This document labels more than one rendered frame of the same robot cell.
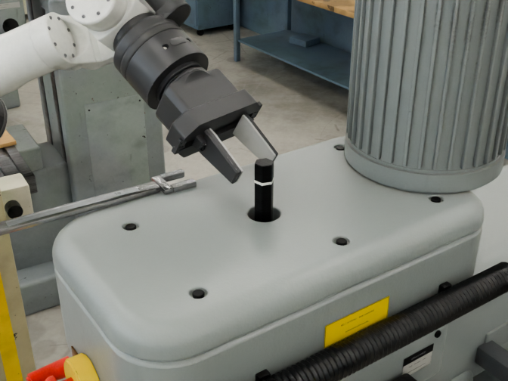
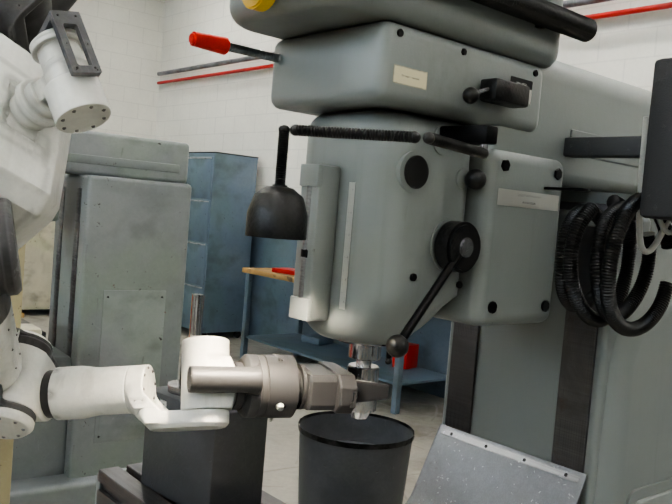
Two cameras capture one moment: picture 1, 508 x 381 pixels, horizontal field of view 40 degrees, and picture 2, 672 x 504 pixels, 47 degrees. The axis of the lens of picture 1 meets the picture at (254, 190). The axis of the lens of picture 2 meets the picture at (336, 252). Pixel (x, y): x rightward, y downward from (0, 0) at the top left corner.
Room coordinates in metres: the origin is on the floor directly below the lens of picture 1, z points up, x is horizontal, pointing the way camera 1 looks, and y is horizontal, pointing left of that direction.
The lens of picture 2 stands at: (-0.44, 0.16, 1.49)
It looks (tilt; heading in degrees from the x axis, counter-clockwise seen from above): 3 degrees down; 354
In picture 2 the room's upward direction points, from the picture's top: 5 degrees clockwise
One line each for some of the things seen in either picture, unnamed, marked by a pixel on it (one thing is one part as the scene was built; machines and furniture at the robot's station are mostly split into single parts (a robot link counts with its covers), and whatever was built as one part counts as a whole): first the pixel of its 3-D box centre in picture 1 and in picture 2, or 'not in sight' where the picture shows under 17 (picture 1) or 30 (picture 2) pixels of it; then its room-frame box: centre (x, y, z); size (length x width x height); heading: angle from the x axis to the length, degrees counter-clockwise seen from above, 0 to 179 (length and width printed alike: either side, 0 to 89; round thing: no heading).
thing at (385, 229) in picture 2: not in sight; (378, 228); (0.68, -0.02, 1.47); 0.21 x 0.19 x 0.32; 34
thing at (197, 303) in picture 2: not in sight; (196, 323); (1.05, 0.26, 1.26); 0.03 x 0.03 x 0.11
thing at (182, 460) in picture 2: not in sight; (203, 442); (1.01, 0.23, 1.04); 0.22 x 0.12 x 0.20; 39
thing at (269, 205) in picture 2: not in sight; (277, 211); (0.48, 0.14, 1.48); 0.07 x 0.07 x 0.06
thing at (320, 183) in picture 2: not in sight; (314, 242); (0.61, 0.08, 1.44); 0.04 x 0.04 x 0.21; 34
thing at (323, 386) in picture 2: not in sight; (302, 387); (0.65, 0.08, 1.24); 0.13 x 0.12 x 0.10; 14
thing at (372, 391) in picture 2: not in sight; (369, 392); (0.64, -0.02, 1.24); 0.06 x 0.02 x 0.03; 104
